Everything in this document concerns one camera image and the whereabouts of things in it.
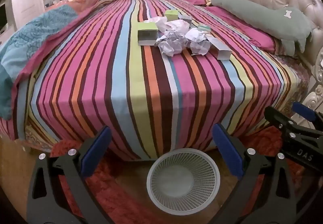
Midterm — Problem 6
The white paper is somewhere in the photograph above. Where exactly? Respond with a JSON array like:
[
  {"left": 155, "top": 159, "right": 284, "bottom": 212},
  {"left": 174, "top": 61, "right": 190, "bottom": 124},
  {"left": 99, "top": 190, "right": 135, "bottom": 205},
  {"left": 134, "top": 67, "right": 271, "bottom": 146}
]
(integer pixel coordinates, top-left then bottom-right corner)
[
  {"left": 165, "top": 19, "right": 190, "bottom": 34},
  {"left": 185, "top": 27, "right": 212, "bottom": 56},
  {"left": 155, "top": 31, "right": 189, "bottom": 57}
]

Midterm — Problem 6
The printed tissue packet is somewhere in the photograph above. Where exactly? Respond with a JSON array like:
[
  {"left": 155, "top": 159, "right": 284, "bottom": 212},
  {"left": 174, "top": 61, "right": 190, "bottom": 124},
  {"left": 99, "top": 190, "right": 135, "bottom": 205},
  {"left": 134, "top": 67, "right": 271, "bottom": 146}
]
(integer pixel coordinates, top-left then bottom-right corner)
[{"left": 197, "top": 24, "right": 212, "bottom": 35}]

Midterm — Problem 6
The striped bed sheet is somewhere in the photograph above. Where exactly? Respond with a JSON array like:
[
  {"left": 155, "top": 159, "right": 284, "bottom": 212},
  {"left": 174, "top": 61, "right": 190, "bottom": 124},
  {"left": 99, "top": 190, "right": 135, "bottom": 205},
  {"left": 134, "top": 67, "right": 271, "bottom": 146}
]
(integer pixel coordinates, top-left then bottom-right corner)
[{"left": 13, "top": 0, "right": 311, "bottom": 161}]

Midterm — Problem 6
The long green plush pillow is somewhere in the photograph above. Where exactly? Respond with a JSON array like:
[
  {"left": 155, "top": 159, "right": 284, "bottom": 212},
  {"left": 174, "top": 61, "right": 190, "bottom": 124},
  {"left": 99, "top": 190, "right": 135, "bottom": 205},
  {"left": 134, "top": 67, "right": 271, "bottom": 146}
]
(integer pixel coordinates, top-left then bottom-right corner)
[{"left": 211, "top": 0, "right": 313, "bottom": 55}]

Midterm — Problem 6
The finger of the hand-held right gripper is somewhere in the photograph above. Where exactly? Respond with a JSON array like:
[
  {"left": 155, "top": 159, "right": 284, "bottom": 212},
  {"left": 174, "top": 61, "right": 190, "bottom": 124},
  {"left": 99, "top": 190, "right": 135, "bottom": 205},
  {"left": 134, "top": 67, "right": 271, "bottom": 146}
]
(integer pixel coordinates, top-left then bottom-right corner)
[
  {"left": 292, "top": 102, "right": 323, "bottom": 135},
  {"left": 264, "top": 106, "right": 311, "bottom": 143}
]

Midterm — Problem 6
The large pink pillow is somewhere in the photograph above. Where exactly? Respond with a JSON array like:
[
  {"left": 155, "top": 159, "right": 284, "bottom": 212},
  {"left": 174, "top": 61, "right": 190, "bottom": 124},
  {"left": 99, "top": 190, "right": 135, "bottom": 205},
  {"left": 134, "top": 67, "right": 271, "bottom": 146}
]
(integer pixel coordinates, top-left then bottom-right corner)
[{"left": 207, "top": 5, "right": 277, "bottom": 53}]

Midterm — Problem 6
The lime green box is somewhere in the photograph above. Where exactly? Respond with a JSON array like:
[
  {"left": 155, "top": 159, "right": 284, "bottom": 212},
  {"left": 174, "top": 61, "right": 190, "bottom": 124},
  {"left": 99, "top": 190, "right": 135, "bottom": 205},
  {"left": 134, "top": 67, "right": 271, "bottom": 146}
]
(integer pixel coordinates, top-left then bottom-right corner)
[{"left": 165, "top": 10, "right": 179, "bottom": 21}]

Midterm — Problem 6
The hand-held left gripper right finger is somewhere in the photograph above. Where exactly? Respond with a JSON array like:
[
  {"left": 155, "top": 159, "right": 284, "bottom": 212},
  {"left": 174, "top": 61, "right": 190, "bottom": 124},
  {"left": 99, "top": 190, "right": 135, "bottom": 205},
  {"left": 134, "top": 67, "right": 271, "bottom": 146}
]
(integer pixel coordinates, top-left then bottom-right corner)
[{"left": 212, "top": 123, "right": 297, "bottom": 224}]

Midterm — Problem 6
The short grey box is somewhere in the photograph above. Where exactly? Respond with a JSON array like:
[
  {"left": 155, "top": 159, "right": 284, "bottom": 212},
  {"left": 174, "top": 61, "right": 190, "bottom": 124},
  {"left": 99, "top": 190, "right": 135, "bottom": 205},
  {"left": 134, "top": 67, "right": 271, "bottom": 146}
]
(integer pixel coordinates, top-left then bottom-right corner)
[{"left": 178, "top": 14, "right": 193, "bottom": 24}]

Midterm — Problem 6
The red shaggy rug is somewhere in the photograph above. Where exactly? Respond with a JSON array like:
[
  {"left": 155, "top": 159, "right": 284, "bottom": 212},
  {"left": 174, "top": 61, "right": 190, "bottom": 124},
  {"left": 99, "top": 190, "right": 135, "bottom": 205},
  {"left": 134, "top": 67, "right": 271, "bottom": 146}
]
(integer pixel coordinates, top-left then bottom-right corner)
[{"left": 49, "top": 128, "right": 323, "bottom": 224}]

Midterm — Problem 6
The pale green box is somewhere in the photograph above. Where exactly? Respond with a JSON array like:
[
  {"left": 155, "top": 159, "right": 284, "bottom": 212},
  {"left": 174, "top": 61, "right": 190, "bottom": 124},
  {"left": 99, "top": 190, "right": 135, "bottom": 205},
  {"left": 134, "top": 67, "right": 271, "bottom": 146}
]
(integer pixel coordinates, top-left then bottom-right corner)
[{"left": 137, "top": 23, "right": 158, "bottom": 46}]

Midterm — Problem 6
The long grey box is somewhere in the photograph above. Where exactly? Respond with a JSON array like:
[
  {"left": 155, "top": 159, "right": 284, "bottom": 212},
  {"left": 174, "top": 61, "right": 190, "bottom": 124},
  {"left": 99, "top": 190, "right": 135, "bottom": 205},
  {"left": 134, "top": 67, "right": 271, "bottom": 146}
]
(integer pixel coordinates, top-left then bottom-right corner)
[{"left": 209, "top": 36, "right": 233, "bottom": 60}]

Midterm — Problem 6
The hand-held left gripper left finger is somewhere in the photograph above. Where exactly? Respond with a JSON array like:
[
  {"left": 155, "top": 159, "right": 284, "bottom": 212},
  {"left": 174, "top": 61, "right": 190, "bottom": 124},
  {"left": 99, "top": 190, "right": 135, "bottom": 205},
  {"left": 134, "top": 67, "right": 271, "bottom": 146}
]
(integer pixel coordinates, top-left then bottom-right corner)
[{"left": 26, "top": 125, "right": 119, "bottom": 224}]

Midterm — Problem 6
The white mesh wastebasket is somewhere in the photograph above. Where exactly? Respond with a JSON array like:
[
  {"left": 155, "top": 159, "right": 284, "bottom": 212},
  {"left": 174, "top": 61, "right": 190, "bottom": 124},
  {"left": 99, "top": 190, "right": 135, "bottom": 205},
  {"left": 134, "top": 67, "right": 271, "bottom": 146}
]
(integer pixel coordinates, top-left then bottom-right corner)
[{"left": 146, "top": 149, "right": 221, "bottom": 209}]

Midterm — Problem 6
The orange and teal quilt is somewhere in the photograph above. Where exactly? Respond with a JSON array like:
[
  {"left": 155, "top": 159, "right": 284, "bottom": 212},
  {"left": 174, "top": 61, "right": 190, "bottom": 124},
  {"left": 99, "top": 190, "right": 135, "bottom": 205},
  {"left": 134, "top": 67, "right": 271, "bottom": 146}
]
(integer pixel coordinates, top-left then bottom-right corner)
[{"left": 0, "top": 0, "right": 119, "bottom": 120}]

